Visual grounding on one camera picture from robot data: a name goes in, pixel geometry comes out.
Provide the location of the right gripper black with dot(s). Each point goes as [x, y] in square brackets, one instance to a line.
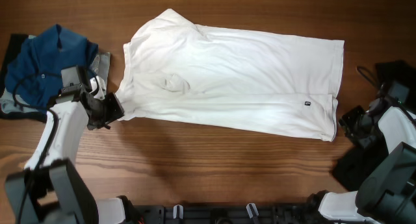
[352, 121]

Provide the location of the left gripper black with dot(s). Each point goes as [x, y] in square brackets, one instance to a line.
[117, 111]

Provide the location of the white t-shirt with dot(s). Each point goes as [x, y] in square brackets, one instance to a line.
[176, 70]

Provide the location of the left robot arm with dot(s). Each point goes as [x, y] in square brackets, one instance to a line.
[49, 189]

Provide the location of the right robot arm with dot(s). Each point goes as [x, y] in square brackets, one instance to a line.
[382, 175]

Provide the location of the black garment right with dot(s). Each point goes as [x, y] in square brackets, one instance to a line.
[393, 80]

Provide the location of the light grey folded garment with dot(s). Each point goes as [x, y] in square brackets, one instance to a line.
[101, 65]

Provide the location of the blue polo shirt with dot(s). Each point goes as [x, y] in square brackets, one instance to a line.
[35, 74]

